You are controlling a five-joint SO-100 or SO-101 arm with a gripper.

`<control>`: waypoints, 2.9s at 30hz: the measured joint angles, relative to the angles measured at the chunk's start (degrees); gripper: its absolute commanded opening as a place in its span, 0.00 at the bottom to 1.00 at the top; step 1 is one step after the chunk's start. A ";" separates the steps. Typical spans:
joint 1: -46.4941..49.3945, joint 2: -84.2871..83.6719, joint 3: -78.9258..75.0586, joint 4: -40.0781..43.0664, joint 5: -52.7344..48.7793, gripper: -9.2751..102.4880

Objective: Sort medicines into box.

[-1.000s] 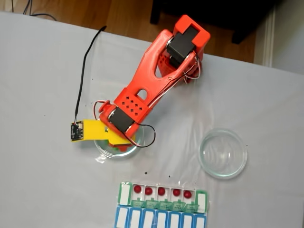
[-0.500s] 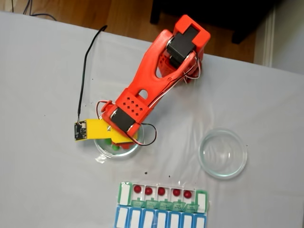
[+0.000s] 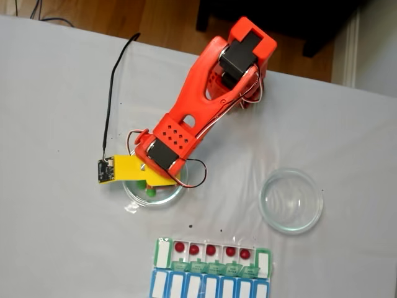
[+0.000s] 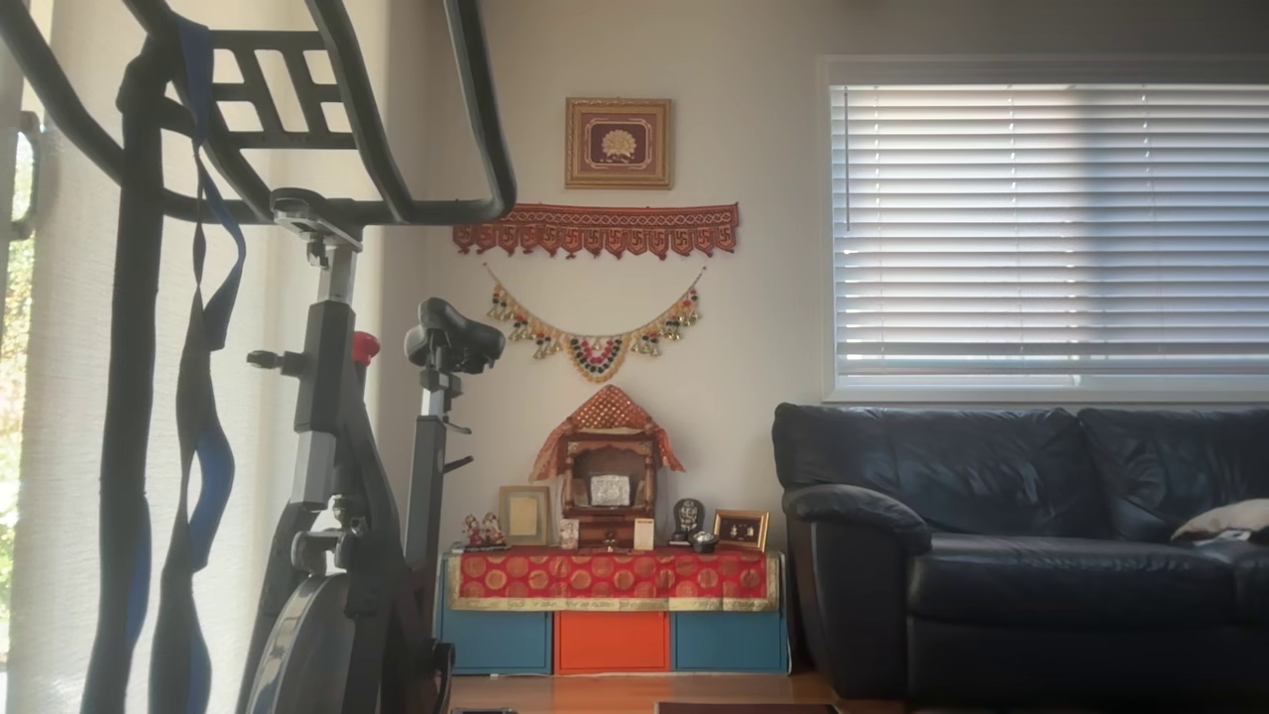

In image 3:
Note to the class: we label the green candy pill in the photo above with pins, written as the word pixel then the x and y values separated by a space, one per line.
pixel 151 193
pixel 141 185

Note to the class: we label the red candy pill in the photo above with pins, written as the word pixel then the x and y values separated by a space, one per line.
pixel 210 249
pixel 244 254
pixel 194 249
pixel 179 246
pixel 229 251

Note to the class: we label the clear glass bowl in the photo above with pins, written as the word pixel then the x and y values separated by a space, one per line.
pixel 167 198
pixel 291 198

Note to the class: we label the blue green pill organizer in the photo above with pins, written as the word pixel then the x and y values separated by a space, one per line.
pixel 161 257

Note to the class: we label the white table cloth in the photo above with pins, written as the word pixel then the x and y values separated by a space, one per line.
pixel 62 124

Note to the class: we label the dark wooden furniture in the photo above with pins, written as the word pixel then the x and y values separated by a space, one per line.
pixel 294 15

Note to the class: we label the white door trim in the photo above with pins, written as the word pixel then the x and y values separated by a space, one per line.
pixel 350 56

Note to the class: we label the black camera circuit board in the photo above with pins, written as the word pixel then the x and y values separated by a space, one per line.
pixel 106 170

